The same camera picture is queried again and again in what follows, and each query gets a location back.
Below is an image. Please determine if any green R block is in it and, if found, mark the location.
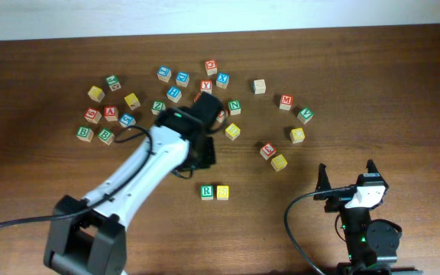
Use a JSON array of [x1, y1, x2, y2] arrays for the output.
[[200, 185, 214, 200]]

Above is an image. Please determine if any yellow S block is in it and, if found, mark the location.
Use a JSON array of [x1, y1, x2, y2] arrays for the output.
[[216, 186, 229, 200]]

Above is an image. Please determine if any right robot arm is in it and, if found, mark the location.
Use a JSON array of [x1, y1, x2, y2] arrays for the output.
[[314, 160, 423, 274]]

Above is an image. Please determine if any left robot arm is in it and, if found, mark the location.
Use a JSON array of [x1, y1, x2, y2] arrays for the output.
[[44, 93, 223, 274]]

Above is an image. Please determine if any red E block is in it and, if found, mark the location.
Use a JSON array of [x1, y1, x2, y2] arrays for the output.
[[193, 92, 202, 102]]

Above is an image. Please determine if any red Y block lower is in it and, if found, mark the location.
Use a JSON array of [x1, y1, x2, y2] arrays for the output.
[[217, 110, 228, 123]]

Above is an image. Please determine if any red y block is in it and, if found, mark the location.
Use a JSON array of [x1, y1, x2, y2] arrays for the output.
[[200, 80, 212, 94], [217, 110, 228, 123]]

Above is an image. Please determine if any red Y block upper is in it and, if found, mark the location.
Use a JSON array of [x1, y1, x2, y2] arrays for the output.
[[200, 80, 212, 94]]

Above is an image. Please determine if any green N block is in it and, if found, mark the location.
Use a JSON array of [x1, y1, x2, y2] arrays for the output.
[[228, 100, 241, 116]]

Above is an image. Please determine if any blue X block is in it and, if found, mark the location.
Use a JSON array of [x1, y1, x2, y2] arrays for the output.
[[216, 73, 230, 89]]

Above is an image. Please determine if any blue H block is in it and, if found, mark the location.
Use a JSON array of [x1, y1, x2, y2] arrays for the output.
[[167, 86, 182, 103]]

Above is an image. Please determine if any blue D block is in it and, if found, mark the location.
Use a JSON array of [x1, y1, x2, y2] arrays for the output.
[[176, 71, 190, 87]]

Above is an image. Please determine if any yellow block centre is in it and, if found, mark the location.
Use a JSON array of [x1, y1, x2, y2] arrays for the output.
[[225, 123, 241, 141]]

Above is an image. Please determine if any red Q block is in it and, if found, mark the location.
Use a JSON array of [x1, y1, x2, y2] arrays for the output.
[[205, 60, 218, 76]]

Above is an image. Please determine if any green Z block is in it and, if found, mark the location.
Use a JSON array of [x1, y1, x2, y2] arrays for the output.
[[151, 101, 166, 115]]

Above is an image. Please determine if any yellow block lower right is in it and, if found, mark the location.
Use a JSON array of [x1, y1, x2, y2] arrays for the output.
[[270, 154, 287, 172]]

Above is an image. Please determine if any blue L block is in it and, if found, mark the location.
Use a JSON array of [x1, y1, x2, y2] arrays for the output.
[[157, 66, 172, 83]]

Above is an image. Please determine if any yellow C block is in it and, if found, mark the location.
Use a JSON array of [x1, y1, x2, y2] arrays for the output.
[[290, 128, 306, 144]]

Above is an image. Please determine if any plain wooden block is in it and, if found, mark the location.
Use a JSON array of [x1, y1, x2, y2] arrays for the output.
[[253, 79, 267, 95]]

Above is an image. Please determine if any red 3 block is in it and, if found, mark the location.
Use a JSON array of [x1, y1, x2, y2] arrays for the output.
[[260, 143, 277, 160]]

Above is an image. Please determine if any green V block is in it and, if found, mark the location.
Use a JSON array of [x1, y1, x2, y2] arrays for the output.
[[297, 108, 314, 124]]

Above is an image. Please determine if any yellow block middle left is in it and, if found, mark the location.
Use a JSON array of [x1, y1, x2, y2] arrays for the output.
[[124, 93, 141, 110]]

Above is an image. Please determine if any red M block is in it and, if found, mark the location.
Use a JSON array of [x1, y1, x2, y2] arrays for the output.
[[279, 95, 293, 111]]

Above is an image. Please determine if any red A block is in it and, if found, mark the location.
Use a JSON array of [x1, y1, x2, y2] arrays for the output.
[[104, 106, 118, 121]]

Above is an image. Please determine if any green J block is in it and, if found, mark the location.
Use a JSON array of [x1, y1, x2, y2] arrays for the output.
[[105, 75, 121, 91]]

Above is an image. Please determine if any green b block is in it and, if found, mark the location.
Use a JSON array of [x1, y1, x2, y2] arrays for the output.
[[76, 126, 94, 142], [97, 128, 115, 145]]

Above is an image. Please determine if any yellow block upper left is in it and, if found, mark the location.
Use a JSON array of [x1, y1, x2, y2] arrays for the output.
[[87, 86, 105, 102]]

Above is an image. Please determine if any red 6 block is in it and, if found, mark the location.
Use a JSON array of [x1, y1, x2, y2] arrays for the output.
[[84, 108, 102, 124]]

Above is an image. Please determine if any green B block far left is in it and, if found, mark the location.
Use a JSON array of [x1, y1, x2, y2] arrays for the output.
[[76, 126, 94, 142]]

